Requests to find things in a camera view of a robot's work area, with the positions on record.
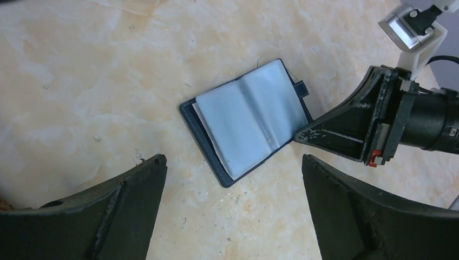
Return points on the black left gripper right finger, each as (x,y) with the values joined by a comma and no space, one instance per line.
(355,220)

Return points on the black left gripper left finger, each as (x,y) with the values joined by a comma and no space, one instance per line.
(112,220)

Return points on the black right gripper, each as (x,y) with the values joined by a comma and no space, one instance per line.
(386,110)

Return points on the navy blue card holder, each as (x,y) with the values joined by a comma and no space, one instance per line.
(242,123)

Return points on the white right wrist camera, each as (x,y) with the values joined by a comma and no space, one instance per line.
(417,34)

